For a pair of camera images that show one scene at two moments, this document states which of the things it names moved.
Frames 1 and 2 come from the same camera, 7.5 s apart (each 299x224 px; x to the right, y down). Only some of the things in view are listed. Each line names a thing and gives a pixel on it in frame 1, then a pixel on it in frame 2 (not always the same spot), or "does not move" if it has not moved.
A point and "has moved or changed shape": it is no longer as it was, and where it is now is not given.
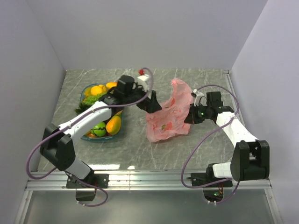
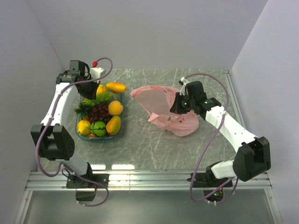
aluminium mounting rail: [138, 180] does not move
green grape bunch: [88, 101] does not move
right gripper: [192, 117] -> [176, 108]
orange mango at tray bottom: [113, 125] does not move
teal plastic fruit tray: [109, 129] does not move
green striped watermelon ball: [99, 129] does not move
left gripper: [150, 105] -> [93, 94]
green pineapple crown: [81, 108] does not move
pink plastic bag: [169, 121] has moved or changed shape
